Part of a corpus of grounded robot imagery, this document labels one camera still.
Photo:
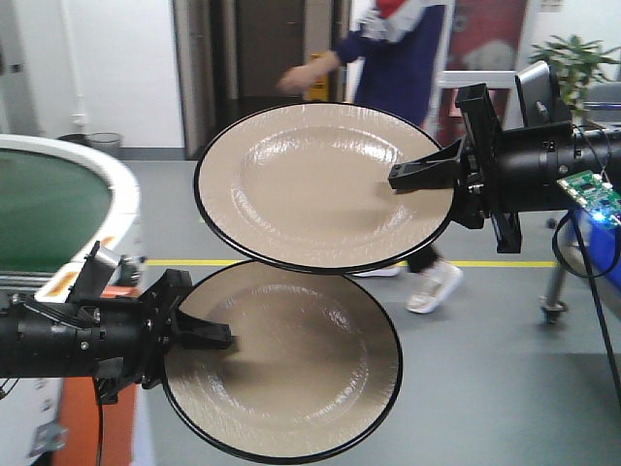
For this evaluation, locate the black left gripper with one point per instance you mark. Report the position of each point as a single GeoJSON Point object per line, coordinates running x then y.
{"type": "Point", "coordinates": [138, 331]}

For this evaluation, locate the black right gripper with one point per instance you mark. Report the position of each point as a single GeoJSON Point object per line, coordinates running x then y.
{"type": "Point", "coordinates": [470, 164]}

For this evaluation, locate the beige plate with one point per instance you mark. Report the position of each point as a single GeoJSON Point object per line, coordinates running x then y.
{"type": "Point", "coordinates": [315, 366]}
{"type": "Point", "coordinates": [305, 187]}

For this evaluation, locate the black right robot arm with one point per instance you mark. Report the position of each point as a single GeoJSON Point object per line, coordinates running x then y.
{"type": "Point", "coordinates": [532, 159]}

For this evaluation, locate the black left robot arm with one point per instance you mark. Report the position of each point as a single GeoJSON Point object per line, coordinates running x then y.
{"type": "Point", "coordinates": [54, 340]}

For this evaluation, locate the walking person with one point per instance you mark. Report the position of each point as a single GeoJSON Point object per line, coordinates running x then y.
{"type": "Point", "coordinates": [398, 41]}

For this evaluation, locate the white outer conveyor rim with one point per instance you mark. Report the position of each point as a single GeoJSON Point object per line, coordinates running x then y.
{"type": "Point", "coordinates": [58, 199]}

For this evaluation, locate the green circuit board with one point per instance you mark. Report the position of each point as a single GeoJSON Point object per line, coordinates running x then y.
{"type": "Point", "coordinates": [594, 196]}

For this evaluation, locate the green potted plant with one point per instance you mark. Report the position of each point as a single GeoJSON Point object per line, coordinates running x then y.
{"type": "Point", "coordinates": [578, 64]}

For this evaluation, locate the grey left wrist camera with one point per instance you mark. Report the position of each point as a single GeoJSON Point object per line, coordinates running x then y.
{"type": "Point", "coordinates": [96, 272]}

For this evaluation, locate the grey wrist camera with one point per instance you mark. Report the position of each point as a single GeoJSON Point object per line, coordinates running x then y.
{"type": "Point", "coordinates": [539, 96]}
{"type": "Point", "coordinates": [96, 272]}

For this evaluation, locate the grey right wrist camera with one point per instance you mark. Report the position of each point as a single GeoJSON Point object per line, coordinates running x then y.
{"type": "Point", "coordinates": [539, 96]}

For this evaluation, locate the wire mesh waste bin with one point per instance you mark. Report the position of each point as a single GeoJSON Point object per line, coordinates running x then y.
{"type": "Point", "coordinates": [107, 142]}

